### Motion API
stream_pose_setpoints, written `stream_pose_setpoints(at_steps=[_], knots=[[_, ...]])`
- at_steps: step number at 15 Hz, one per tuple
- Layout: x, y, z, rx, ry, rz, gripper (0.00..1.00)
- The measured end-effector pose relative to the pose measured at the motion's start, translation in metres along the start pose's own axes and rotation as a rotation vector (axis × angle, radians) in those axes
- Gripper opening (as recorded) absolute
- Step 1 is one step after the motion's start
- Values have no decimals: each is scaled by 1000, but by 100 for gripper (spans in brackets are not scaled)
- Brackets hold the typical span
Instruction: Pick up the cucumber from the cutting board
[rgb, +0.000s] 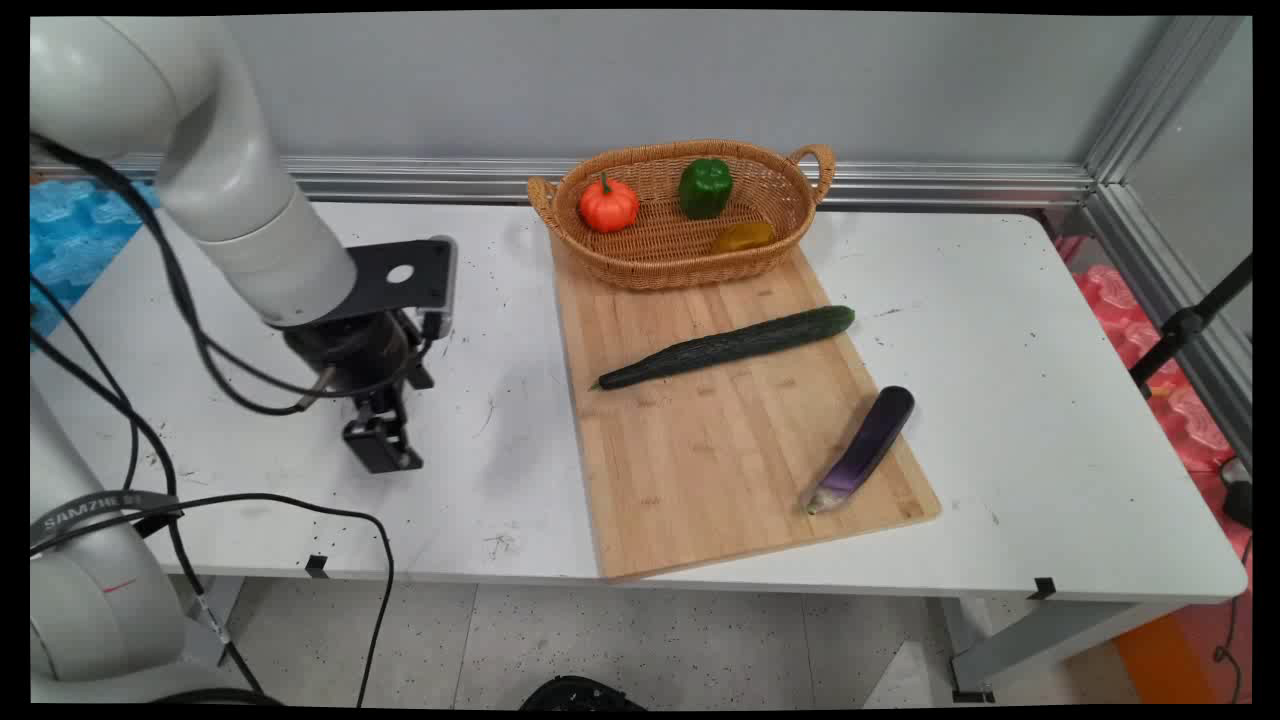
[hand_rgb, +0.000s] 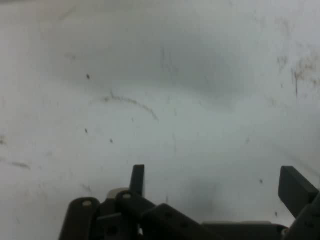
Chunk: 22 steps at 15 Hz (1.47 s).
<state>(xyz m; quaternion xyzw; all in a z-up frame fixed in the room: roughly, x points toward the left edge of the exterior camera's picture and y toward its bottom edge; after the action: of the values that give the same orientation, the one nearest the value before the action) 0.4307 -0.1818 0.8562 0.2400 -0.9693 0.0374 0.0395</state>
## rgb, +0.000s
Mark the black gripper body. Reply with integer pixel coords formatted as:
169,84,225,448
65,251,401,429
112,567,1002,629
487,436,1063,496
283,308,437,401

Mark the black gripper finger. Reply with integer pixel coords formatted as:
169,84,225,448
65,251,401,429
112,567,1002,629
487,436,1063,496
380,388,425,470
342,398,399,474

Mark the long dark green cucumber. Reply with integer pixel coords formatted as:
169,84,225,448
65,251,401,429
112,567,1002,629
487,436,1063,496
590,305,857,392

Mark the grey table leg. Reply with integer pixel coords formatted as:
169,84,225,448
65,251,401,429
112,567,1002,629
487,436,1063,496
178,574,247,669
940,596,1191,704

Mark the small orange pumpkin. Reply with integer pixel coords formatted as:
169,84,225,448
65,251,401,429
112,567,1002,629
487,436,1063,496
578,172,641,234

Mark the blue foam mat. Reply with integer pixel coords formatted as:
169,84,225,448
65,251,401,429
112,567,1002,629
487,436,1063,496
30,178,163,339

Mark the bamboo cutting board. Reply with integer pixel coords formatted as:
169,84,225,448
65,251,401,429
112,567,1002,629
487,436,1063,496
549,238,943,583

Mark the black round floor object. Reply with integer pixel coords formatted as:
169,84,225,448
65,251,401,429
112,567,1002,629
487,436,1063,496
518,675,649,712

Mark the woven wicker basket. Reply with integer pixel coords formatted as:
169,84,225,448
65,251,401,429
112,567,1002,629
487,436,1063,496
526,139,837,292

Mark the green bell pepper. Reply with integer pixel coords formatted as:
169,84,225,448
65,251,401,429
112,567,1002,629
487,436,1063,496
677,157,735,221

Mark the yellow bell pepper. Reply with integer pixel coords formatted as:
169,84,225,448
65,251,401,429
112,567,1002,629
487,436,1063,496
711,220,777,254

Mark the purple eggplant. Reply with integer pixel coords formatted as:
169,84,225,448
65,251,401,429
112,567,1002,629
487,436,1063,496
805,385,917,517

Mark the pink foam mat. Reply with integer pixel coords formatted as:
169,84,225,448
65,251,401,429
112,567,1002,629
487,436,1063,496
1053,232,1253,561

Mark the black tripod stand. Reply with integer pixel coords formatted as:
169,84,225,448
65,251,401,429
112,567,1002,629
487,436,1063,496
1128,253,1253,399

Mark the small black device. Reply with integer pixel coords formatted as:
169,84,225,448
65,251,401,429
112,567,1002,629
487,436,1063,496
1218,456,1253,531

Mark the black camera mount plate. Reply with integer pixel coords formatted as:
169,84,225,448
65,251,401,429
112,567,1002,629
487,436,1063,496
300,237,446,329

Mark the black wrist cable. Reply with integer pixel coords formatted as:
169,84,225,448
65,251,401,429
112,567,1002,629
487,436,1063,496
30,133,446,418

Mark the black looped cable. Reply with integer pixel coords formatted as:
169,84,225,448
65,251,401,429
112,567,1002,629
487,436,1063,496
150,492,397,708

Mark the long black cable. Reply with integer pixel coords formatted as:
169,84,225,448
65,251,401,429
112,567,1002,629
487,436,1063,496
30,272,269,701

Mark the black SAMZHE cable strap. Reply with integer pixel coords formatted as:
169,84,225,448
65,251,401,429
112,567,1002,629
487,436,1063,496
30,489,185,557

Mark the aluminium frame rail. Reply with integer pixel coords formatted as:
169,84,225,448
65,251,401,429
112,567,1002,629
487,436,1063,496
30,152,1099,212

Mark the aluminium side rail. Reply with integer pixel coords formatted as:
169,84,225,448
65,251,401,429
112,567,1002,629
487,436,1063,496
1075,183,1253,471

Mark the aluminium frame post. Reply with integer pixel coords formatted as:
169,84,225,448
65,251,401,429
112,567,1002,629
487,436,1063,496
1083,15,1246,184

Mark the thin black floor cable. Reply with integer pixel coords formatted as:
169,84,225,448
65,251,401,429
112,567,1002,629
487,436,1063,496
1212,535,1253,704

